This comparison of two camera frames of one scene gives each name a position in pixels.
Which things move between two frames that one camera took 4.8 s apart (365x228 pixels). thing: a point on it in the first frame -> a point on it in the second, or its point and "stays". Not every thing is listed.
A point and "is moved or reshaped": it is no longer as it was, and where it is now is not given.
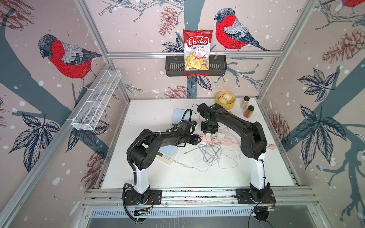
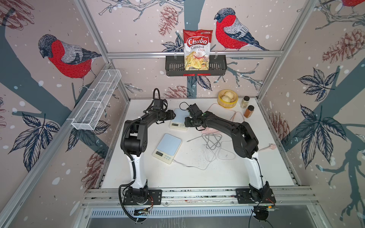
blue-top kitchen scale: (168, 153) stays
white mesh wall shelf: (91, 111) stays
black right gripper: (213, 130) -> (186, 120)
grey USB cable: (210, 150) -> (213, 139)
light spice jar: (245, 102) stays
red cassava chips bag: (196, 49) stays
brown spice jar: (249, 111) stays
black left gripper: (195, 139) -> (170, 115)
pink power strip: (215, 140) is moved or reshaped
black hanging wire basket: (175, 67) stays
